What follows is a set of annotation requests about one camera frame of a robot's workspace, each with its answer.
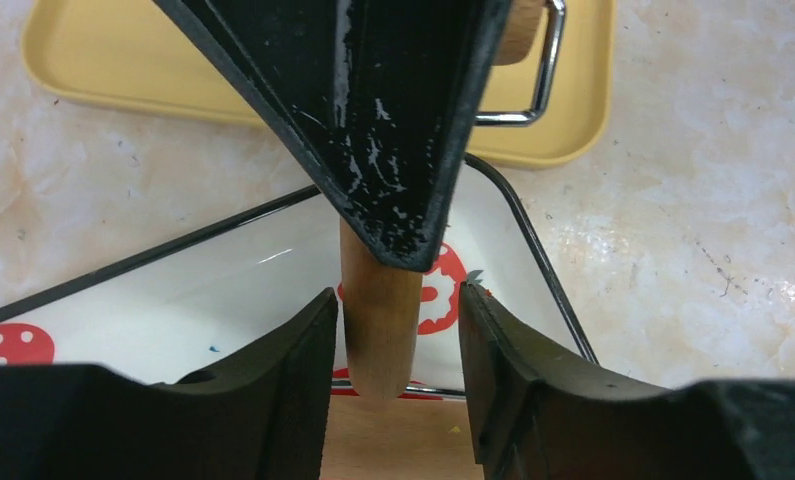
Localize yellow plastic tray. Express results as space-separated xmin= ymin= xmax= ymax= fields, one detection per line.
xmin=21 ymin=1 xmax=617 ymax=168

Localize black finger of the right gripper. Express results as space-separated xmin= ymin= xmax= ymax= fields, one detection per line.
xmin=159 ymin=0 xmax=510 ymax=272

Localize strawberry print white tray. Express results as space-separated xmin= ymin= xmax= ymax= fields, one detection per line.
xmin=0 ymin=157 xmax=594 ymax=383

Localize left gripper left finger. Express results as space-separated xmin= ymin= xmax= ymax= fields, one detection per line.
xmin=0 ymin=288 xmax=338 ymax=479

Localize wooden double-ended rolling pin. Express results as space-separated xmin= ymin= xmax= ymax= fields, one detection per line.
xmin=340 ymin=1 xmax=566 ymax=410

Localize red dough disc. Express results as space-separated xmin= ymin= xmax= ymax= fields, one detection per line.
xmin=401 ymin=243 xmax=484 ymax=401

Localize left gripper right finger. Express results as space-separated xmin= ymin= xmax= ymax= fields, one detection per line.
xmin=459 ymin=283 xmax=795 ymax=479

